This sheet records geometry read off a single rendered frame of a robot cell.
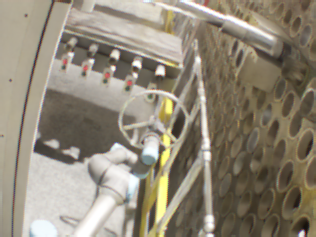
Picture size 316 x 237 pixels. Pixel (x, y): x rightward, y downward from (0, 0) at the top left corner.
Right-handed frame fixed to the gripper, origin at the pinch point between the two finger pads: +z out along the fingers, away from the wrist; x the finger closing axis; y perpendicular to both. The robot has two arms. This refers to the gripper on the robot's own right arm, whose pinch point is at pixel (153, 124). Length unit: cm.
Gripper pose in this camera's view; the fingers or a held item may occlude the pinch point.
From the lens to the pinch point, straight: 214.0
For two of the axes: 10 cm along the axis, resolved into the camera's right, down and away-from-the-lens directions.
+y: -7.1, -6.2, -3.3
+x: -7.0, 5.8, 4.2
